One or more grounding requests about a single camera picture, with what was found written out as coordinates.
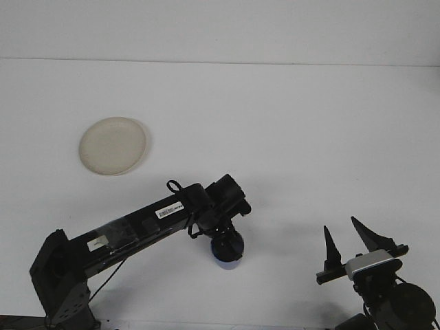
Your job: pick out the pale blue cup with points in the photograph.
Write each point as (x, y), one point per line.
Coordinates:
(227, 265)

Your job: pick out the pale round plate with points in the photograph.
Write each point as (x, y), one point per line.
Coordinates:
(113, 146)

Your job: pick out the dark brown platform edge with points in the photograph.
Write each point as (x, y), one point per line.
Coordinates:
(13, 323)

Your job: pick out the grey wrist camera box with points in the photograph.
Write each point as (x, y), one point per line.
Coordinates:
(369, 262)

